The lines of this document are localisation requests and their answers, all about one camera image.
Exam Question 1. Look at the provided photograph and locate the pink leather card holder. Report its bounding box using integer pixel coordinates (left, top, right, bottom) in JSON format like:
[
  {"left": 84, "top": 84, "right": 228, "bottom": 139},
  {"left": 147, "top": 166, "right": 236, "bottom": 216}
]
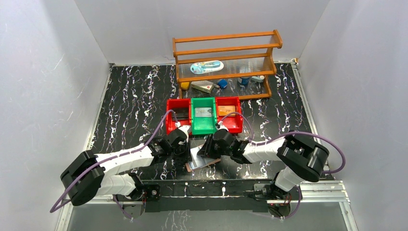
[{"left": 186, "top": 145, "right": 221, "bottom": 172}]

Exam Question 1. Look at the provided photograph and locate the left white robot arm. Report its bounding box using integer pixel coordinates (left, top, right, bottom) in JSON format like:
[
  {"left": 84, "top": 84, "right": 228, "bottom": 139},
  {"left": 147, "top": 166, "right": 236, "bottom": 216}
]
[{"left": 60, "top": 125, "right": 191, "bottom": 206}]

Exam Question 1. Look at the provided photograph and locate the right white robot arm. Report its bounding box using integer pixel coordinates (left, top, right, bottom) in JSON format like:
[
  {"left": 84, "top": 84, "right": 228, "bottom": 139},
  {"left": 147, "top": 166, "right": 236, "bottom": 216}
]
[{"left": 197, "top": 129, "right": 330, "bottom": 199}]

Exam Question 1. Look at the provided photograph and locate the dark credit card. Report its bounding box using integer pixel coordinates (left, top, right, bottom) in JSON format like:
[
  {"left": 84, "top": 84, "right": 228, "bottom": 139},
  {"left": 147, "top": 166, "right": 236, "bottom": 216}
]
[{"left": 173, "top": 107, "right": 190, "bottom": 120}]

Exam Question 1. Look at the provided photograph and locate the orange credit card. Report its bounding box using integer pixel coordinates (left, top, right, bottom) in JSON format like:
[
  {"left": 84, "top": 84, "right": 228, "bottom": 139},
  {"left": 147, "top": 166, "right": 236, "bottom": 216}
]
[{"left": 217, "top": 105, "right": 236, "bottom": 116}]

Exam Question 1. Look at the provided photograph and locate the red bin with orange card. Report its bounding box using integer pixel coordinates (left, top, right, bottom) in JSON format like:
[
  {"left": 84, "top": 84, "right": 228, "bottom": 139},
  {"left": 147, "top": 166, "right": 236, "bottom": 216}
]
[{"left": 215, "top": 97, "right": 243, "bottom": 134}]

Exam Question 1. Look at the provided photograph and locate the red bin with dark card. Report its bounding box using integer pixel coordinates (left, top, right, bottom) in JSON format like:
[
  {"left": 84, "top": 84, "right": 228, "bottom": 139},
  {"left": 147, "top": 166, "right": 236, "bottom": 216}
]
[{"left": 166, "top": 99, "right": 191, "bottom": 135}]

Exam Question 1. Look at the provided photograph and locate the grey credit card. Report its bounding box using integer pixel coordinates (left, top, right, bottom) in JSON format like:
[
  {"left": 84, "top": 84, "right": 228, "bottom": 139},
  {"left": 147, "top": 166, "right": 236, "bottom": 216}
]
[{"left": 194, "top": 107, "right": 213, "bottom": 117}]

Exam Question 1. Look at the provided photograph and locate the green plastic bin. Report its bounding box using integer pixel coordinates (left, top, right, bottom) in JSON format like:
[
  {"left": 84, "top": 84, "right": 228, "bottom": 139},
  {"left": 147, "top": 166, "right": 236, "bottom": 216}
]
[{"left": 191, "top": 97, "right": 217, "bottom": 135}]

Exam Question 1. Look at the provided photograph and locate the blue small object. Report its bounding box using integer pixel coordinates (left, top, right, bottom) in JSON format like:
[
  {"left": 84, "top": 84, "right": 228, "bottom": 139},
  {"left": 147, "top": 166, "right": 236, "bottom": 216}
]
[{"left": 217, "top": 79, "right": 228, "bottom": 89}]

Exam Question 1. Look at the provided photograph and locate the yellow small object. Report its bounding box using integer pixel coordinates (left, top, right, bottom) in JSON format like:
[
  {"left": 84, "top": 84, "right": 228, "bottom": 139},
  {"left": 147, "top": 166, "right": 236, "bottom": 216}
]
[{"left": 180, "top": 82, "right": 190, "bottom": 90}]

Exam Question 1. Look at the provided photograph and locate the blue cup on shelf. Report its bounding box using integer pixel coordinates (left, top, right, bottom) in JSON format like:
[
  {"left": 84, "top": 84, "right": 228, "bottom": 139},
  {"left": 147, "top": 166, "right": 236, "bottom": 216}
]
[{"left": 237, "top": 77, "right": 251, "bottom": 86}]

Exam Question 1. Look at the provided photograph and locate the teal white tube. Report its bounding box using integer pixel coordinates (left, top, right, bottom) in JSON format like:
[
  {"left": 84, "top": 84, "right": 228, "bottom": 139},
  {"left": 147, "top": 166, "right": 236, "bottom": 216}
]
[{"left": 251, "top": 75, "right": 265, "bottom": 83}]

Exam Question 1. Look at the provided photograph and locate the wooden shelf rack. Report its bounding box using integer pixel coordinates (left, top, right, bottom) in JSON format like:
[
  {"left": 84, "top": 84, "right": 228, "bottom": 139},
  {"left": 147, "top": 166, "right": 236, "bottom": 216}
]
[{"left": 172, "top": 29, "right": 282, "bottom": 100}]

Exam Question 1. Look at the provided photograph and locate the blue white oval package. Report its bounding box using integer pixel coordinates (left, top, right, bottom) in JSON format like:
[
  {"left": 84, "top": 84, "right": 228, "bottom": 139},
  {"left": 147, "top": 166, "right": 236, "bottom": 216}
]
[{"left": 190, "top": 60, "right": 224, "bottom": 75}]

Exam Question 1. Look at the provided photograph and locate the black base frame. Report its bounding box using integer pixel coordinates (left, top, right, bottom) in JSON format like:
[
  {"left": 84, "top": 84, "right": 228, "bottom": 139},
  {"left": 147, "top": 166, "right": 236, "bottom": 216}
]
[{"left": 113, "top": 179, "right": 303, "bottom": 218}]

